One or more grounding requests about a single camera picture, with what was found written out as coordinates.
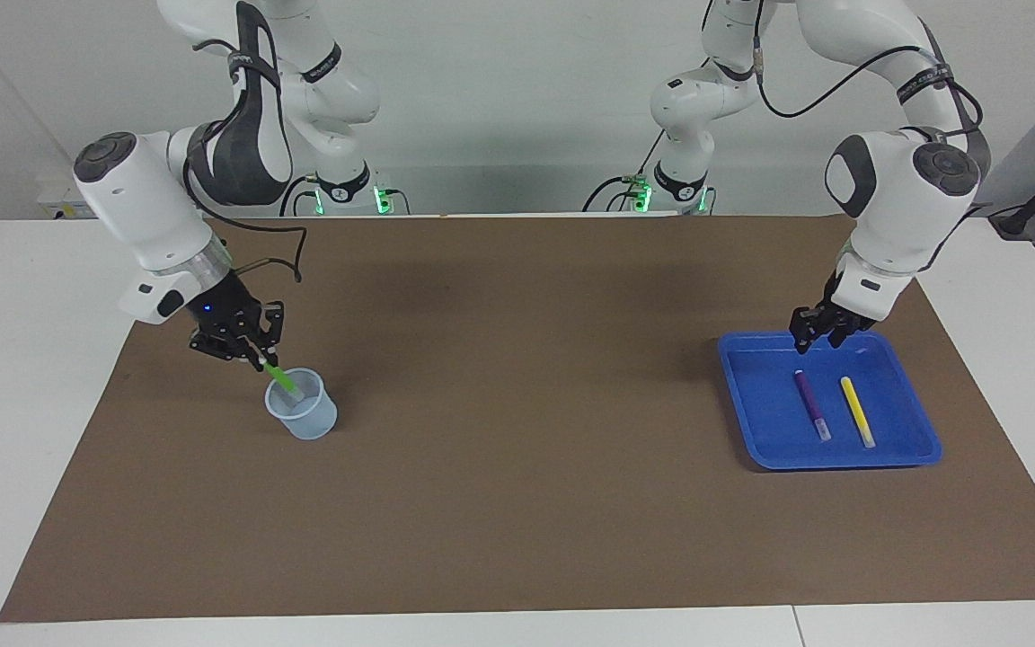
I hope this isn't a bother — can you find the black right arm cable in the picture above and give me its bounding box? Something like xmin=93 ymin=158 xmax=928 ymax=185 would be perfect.
xmin=181 ymin=0 xmax=307 ymax=284

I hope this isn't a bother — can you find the yellow marker pen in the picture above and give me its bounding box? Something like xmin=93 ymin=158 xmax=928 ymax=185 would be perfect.
xmin=840 ymin=377 xmax=877 ymax=449

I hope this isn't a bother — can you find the black base power cable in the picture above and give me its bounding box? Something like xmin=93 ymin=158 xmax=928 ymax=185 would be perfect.
xmin=582 ymin=176 xmax=635 ymax=214
xmin=281 ymin=175 xmax=319 ymax=217

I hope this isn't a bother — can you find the green marker pen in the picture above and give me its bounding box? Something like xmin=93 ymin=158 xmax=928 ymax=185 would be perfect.
xmin=261 ymin=359 xmax=305 ymax=403

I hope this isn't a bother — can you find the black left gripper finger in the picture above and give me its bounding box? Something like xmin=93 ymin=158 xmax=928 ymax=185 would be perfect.
xmin=790 ymin=307 xmax=828 ymax=353
xmin=830 ymin=319 xmax=876 ymax=350

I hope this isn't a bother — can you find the translucent plastic cup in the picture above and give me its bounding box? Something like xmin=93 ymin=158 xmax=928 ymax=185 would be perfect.
xmin=264 ymin=368 xmax=339 ymax=441

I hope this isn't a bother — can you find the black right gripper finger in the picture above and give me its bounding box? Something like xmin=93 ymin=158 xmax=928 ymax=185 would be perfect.
xmin=191 ymin=331 xmax=267 ymax=371
xmin=252 ymin=303 xmax=287 ymax=359

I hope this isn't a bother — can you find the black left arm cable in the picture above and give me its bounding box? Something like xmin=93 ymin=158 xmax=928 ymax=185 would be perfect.
xmin=702 ymin=0 xmax=993 ymax=217

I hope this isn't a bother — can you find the brown table mat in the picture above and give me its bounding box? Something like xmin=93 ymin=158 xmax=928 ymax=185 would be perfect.
xmin=0 ymin=214 xmax=1035 ymax=624

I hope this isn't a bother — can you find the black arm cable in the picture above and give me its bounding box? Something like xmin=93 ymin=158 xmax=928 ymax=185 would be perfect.
xmin=181 ymin=0 xmax=307 ymax=284
xmin=702 ymin=0 xmax=993 ymax=217

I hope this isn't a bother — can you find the white socket box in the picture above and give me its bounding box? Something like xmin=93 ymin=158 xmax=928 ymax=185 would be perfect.
xmin=37 ymin=175 xmax=94 ymax=220

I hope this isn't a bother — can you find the purple marker pen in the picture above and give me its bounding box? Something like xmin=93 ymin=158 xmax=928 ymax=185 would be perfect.
xmin=793 ymin=368 xmax=833 ymax=442

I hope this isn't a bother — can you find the blue plastic tray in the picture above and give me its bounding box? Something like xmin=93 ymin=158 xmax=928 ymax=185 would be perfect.
xmin=717 ymin=330 xmax=943 ymax=472

